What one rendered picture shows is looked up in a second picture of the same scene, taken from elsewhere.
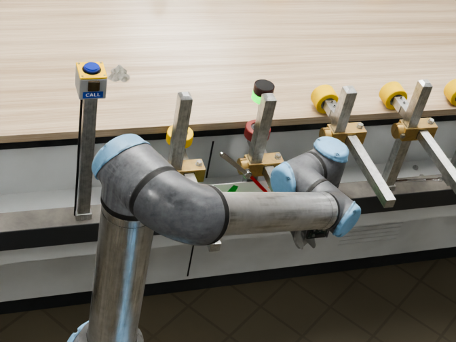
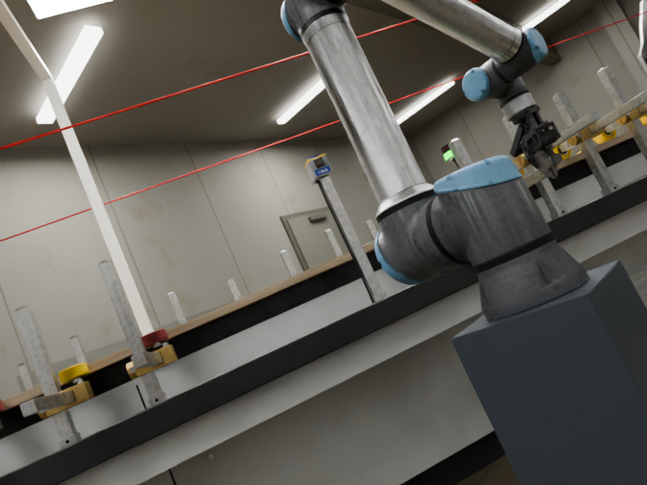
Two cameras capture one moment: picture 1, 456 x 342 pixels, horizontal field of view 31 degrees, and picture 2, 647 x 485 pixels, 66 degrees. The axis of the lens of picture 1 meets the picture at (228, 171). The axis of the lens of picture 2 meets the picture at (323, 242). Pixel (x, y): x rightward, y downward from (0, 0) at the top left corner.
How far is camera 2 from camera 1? 1.71 m
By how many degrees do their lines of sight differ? 49
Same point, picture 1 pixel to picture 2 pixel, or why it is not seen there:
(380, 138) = (583, 193)
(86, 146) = (344, 222)
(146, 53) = not seen: hidden behind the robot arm
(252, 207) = not seen: outside the picture
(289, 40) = not seen: hidden behind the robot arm
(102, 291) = (351, 114)
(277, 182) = (471, 87)
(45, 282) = (409, 452)
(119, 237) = (328, 39)
